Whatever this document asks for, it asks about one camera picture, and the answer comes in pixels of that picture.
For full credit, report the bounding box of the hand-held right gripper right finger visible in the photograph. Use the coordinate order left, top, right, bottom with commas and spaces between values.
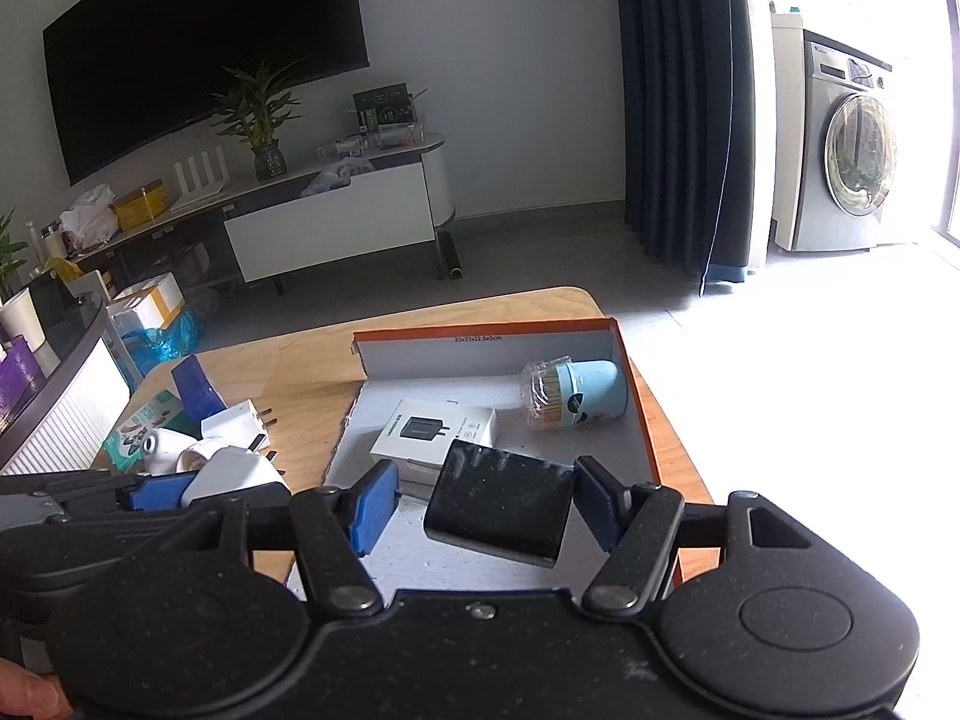
572, 454, 818, 616

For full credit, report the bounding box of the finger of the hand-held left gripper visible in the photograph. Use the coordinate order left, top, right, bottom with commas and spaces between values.
0, 469, 198, 513
225, 484, 295, 515

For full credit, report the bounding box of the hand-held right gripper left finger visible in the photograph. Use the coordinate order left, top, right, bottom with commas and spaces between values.
180, 460, 400, 620

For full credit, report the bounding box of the white power adapter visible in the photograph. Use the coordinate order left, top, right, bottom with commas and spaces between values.
201, 403, 282, 451
180, 441, 290, 507

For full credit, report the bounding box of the cartoon bandage box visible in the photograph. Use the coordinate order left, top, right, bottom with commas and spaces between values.
101, 388, 181, 475

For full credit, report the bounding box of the black rectangular box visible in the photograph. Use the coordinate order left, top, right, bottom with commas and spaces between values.
424, 441, 577, 569

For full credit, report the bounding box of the person's left hand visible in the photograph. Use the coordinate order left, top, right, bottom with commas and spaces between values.
0, 656, 72, 720

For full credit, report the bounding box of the small white bottle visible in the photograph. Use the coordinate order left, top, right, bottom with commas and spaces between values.
139, 429, 188, 477

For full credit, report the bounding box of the blue toothpick holder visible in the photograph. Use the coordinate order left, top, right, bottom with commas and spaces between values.
521, 360, 629, 432

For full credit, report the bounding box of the blue plastic package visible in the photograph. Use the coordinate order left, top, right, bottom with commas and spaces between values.
171, 355, 226, 425

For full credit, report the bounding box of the curved white cabinet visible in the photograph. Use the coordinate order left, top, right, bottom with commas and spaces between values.
0, 292, 132, 473

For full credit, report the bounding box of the white charger box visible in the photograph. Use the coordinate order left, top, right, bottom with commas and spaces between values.
370, 399, 497, 487

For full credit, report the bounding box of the blue plastic bag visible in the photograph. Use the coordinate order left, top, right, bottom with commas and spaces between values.
112, 307, 205, 372

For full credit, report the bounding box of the purple box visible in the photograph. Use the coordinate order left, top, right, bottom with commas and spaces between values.
0, 337, 46, 428

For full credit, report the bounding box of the white and yellow carton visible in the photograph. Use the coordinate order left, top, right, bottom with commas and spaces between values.
109, 274, 187, 331

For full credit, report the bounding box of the plant in white pot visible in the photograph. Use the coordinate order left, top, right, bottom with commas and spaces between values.
0, 210, 42, 350

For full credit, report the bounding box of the white tv cabinet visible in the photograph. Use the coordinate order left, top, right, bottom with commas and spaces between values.
71, 131, 457, 297

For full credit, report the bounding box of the white plastic bag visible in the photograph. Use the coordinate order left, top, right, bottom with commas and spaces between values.
60, 186, 121, 248

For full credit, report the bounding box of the yellow box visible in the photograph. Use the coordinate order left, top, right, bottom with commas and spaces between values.
111, 180, 167, 230

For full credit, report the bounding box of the white router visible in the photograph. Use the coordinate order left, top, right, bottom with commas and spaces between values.
171, 152, 230, 212

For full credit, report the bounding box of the crumpled clear plastic bag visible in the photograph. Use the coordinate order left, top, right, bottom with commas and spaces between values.
304, 157, 376, 197

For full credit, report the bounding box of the bamboo plant in dark vase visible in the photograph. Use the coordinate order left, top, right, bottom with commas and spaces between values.
210, 60, 305, 182

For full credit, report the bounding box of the silver washing machine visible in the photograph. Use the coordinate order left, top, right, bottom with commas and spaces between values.
776, 30, 920, 252

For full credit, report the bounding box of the dark green box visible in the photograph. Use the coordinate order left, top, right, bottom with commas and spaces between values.
352, 82, 417, 132

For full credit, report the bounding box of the dark blue curtain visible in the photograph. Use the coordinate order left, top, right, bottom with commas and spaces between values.
611, 0, 770, 297

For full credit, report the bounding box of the black television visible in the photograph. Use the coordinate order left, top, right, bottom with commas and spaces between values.
43, 0, 371, 187

